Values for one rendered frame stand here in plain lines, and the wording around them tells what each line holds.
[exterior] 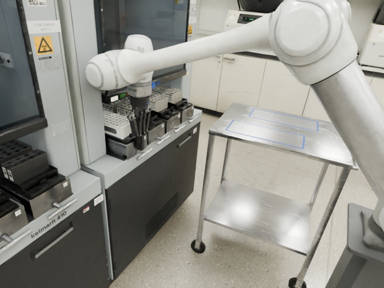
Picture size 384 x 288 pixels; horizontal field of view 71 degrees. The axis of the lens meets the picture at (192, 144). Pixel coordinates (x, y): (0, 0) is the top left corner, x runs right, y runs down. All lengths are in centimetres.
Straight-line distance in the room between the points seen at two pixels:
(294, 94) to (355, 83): 256
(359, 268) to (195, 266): 89
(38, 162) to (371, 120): 89
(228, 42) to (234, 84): 253
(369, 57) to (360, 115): 248
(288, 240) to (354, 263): 50
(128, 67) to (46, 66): 24
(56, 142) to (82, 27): 37
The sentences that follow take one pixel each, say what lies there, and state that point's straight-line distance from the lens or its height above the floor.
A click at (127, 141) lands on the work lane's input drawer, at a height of 82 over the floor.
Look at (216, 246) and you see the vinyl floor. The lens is 179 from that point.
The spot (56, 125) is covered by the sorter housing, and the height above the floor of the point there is 95.
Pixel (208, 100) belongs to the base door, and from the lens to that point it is 353.
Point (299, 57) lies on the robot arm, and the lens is 57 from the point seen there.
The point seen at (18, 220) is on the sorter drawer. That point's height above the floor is 77.
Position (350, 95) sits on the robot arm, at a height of 119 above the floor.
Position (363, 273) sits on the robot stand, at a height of 59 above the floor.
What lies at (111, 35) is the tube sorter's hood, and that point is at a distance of 106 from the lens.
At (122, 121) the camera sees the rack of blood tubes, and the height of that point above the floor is 86.
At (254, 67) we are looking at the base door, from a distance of 324.
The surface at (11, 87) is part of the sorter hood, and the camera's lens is 85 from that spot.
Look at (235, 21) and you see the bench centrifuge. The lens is 330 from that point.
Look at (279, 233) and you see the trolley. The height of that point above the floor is 28.
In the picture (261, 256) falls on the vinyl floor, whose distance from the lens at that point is 182.
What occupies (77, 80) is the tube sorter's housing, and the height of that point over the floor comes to 107.
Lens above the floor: 134
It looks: 28 degrees down
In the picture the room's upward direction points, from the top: 5 degrees clockwise
